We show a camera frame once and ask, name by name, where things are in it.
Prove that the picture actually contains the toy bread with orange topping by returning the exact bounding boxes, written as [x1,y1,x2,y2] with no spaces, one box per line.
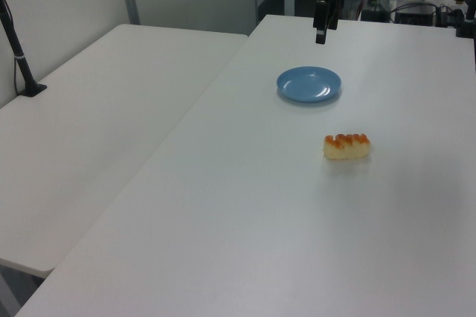
[321,133,373,161]

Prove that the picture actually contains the blue plastic plate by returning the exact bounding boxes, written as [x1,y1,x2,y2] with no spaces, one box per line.
[276,65,342,104]

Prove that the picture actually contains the small black box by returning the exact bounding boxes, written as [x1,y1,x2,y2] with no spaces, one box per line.
[359,9,388,22]

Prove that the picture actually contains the black electronics box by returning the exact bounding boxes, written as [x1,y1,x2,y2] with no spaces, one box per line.
[393,3,437,26]

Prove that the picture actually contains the black table clamp mount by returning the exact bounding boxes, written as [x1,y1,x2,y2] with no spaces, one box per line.
[454,0,476,39]

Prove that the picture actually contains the black camera stand pole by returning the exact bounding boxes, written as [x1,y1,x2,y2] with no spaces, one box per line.
[0,0,48,98]

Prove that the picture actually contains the thin black stand cable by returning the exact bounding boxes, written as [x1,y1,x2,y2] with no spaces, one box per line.
[13,57,22,97]

